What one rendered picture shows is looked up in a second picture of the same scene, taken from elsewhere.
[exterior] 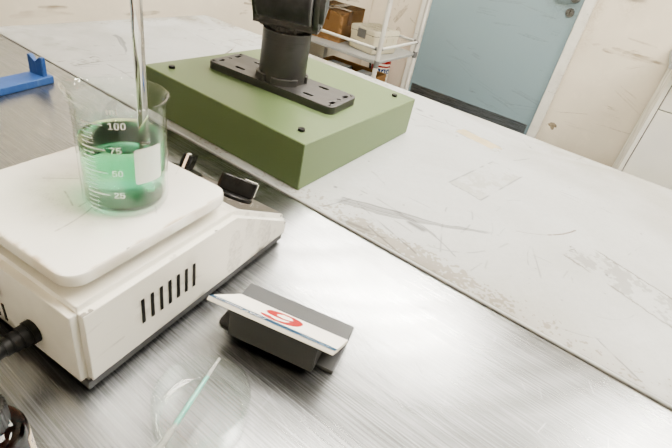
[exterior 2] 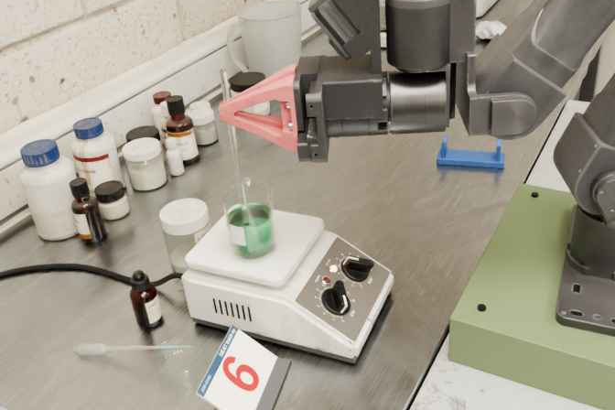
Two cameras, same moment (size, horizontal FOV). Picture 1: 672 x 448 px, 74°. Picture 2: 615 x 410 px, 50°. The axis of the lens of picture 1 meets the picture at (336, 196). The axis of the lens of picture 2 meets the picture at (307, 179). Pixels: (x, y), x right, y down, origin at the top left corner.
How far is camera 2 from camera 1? 0.59 m
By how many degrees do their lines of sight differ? 77
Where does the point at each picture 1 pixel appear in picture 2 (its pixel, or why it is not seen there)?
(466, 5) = not seen: outside the picture
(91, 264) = (193, 261)
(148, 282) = (216, 292)
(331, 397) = not seen: outside the picture
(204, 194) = (271, 274)
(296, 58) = (589, 242)
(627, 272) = not seen: outside the picture
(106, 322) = (194, 293)
